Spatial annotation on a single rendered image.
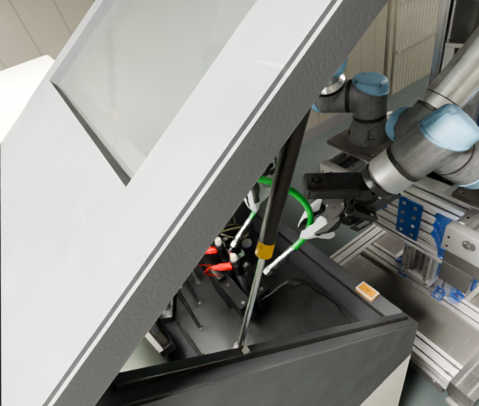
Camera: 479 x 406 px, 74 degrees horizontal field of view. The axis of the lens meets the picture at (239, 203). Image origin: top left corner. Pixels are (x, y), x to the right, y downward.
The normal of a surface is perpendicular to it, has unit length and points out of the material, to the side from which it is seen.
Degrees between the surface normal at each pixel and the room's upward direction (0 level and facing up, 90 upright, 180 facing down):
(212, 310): 0
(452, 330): 0
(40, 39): 90
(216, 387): 90
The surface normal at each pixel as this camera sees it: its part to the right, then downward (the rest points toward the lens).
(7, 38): 0.53, 0.44
